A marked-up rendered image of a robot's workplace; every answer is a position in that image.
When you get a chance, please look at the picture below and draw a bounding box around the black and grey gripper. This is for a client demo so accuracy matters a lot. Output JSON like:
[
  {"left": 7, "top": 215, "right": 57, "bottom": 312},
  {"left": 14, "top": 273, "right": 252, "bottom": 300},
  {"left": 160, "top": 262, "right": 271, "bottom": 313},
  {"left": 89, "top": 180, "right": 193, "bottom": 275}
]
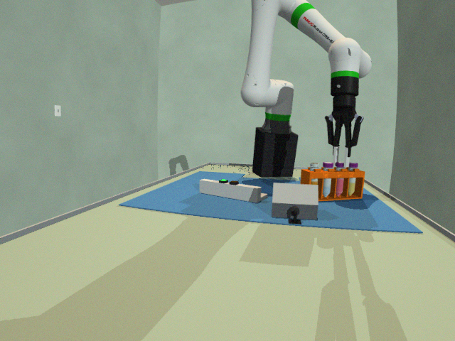
[{"left": 325, "top": 95, "right": 363, "bottom": 168}]

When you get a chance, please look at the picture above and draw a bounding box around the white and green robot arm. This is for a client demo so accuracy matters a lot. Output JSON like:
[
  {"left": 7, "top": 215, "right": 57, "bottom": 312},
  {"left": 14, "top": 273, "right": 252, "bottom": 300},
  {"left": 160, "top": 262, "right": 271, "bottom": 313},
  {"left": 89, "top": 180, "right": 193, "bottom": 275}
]
[{"left": 241, "top": 0, "right": 372, "bottom": 134}]

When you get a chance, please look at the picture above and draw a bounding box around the blue flat mat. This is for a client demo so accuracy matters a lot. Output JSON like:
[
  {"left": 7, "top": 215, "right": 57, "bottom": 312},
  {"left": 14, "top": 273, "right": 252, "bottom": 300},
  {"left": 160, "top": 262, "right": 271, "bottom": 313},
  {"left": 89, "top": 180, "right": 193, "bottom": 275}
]
[{"left": 119, "top": 171, "right": 423, "bottom": 234}]

